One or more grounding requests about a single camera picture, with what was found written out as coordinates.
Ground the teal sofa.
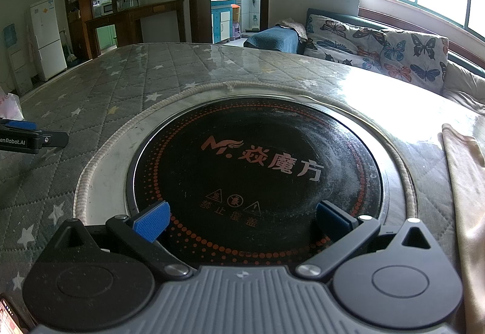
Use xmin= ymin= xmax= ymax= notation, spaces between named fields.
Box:
xmin=305 ymin=8 xmax=485 ymax=105

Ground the smartphone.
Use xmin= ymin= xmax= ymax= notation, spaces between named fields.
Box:
xmin=0 ymin=293 xmax=35 ymax=334

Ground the square butterfly print cushion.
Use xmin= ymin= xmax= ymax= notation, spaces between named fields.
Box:
xmin=380 ymin=30 xmax=450 ymax=95

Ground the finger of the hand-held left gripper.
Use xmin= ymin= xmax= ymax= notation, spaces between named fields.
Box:
xmin=40 ymin=132 xmax=69 ymax=148
xmin=0 ymin=118 xmax=38 ymax=131

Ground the blue white cabinet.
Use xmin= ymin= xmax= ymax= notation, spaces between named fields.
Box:
xmin=211 ymin=0 xmax=238 ymax=44

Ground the cream sweater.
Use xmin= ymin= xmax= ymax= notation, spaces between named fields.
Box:
xmin=440 ymin=122 xmax=485 ymax=334

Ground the round black induction cooker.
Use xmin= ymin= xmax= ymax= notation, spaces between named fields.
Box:
xmin=125 ymin=93 xmax=391 ymax=268

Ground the white refrigerator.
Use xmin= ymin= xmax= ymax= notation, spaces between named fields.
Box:
xmin=29 ymin=0 xmax=68 ymax=82

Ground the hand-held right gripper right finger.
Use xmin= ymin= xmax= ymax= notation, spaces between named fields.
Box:
xmin=295 ymin=201 xmax=450 ymax=279

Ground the orange plastic stool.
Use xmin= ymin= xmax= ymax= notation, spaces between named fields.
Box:
xmin=231 ymin=4 xmax=242 ymax=40

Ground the beige pillow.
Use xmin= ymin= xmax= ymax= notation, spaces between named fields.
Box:
xmin=440 ymin=60 xmax=485 ymax=104

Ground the white pink tissue packet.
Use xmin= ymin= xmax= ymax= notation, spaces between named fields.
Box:
xmin=0 ymin=87 xmax=24 ymax=123

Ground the mop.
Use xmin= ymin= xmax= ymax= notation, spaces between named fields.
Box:
xmin=248 ymin=0 xmax=261 ymax=32

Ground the blue quilted cushion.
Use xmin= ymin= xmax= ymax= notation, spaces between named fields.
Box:
xmin=243 ymin=26 xmax=301 ymax=54

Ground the beige cloth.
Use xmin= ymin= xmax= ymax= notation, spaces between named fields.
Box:
xmin=278 ymin=18 xmax=308 ymax=42

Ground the dark wooden cabinet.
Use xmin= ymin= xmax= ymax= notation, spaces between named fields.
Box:
xmin=84 ymin=0 xmax=186 ymax=59

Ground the long butterfly print cushion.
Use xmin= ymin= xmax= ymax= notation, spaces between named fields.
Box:
xmin=304 ymin=13 xmax=388 ymax=68

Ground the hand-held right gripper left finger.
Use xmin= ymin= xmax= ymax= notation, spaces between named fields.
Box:
xmin=36 ymin=201 xmax=194 ymax=279

